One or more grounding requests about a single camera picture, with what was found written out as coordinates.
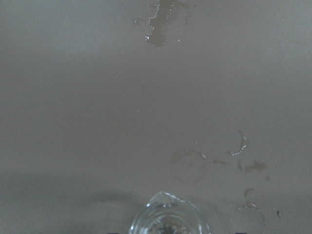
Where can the clear glass measuring cup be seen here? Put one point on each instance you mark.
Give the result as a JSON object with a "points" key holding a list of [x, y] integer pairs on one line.
{"points": [[166, 213]]}

